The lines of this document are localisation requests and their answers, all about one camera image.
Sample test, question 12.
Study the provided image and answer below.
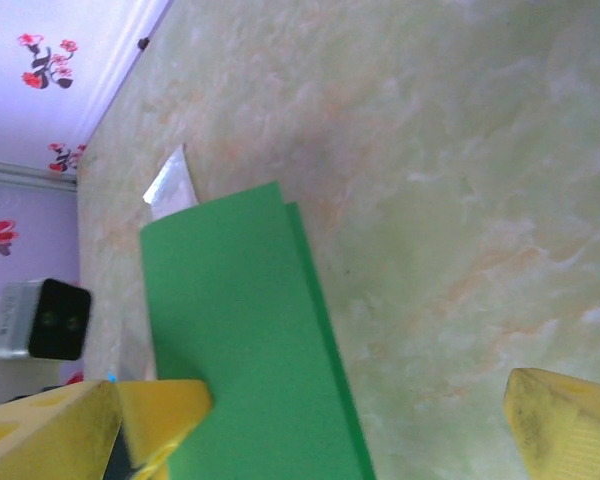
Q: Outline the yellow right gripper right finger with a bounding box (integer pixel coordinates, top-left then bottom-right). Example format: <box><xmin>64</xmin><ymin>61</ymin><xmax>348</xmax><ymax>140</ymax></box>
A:
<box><xmin>502</xmin><ymin>367</ymin><xmax>600</xmax><ymax>480</ymax></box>

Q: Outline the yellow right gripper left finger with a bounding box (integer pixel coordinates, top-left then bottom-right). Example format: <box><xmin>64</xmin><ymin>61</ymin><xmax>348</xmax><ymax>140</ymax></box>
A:
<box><xmin>0</xmin><ymin>379</ymin><xmax>125</xmax><ymax>480</ymax></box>

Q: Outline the green paper sheet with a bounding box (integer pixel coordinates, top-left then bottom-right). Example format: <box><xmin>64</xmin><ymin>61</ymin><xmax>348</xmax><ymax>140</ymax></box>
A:
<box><xmin>138</xmin><ymin>180</ymin><xmax>376</xmax><ymax>480</ymax></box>

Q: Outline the clear plastic zip bag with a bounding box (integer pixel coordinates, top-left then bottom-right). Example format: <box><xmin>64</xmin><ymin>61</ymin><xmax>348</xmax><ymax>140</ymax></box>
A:
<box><xmin>142</xmin><ymin>142</ymin><xmax>202</xmax><ymax>222</ymax></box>

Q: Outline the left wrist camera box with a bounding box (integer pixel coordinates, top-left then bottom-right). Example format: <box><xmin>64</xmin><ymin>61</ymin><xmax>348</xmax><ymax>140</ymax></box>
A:
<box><xmin>0</xmin><ymin>277</ymin><xmax>92</xmax><ymax>362</ymax></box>

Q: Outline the aluminium frame post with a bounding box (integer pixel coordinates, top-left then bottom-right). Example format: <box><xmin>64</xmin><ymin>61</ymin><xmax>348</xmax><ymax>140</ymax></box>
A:
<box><xmin>0</xmin><ymin>158</ymin><xmax>79</xmax><ymax>190</ymax></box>

